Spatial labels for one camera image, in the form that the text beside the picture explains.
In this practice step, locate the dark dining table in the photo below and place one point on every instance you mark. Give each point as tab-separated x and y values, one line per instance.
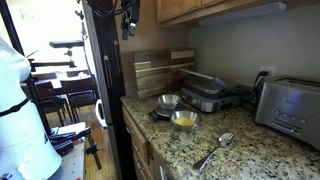
58	78

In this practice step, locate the white wall outlet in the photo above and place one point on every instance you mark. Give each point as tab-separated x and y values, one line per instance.
268	69

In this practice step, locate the black kitchen scale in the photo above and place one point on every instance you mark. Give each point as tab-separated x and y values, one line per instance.
160	114

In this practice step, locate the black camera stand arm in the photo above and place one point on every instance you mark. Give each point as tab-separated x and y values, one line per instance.
65	44

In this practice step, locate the dark wooden dining chair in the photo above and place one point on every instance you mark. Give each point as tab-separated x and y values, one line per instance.
50	100
81	96

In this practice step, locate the silver metal spoon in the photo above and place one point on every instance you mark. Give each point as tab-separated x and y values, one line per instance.
225	140

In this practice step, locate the black refrigerator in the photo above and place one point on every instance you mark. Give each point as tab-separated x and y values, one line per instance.
111	83

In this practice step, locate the stainless steel panini grill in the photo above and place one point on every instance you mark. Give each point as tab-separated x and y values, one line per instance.
206	90

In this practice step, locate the stainless steel dishwasher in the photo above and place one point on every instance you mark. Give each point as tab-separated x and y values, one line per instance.
163	173

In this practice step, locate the steel bowl on scale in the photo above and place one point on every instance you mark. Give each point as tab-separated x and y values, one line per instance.
168	101

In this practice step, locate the steel bowl with yellow powder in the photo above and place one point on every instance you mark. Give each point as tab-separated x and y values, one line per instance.
184	121

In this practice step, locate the stainless steel toaster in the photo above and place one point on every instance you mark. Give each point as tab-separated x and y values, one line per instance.
290	106

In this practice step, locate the white perforated robot table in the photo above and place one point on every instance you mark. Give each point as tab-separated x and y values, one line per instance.
71	163

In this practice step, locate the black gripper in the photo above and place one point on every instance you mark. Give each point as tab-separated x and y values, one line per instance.
130	10

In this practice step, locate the patchwork wooden cutting board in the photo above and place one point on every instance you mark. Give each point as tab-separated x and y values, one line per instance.
153	81

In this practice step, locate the wooden upper cabinet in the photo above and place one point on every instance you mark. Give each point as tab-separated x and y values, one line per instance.
176	8

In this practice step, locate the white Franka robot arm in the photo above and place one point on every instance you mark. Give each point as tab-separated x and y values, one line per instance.
20	133

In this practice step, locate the wooden lower drawer cabinet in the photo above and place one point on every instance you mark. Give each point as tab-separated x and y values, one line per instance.
136	140

